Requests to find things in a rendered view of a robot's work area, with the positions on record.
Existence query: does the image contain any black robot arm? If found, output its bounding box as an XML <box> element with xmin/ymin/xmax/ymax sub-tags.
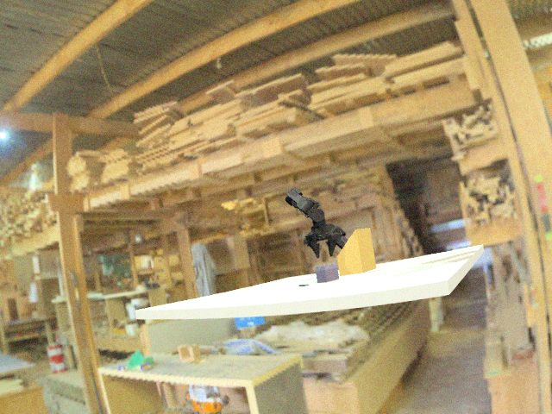
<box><xmin>285</xmin><ymin>188</ymin><xmax>348</xmax><ymax>249</ymax></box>

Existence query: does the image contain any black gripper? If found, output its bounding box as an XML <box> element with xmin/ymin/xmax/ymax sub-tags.
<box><xmin>304</xmin><ymin>223</ymin><xmax>342</xmax><ymax>258</ymax></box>

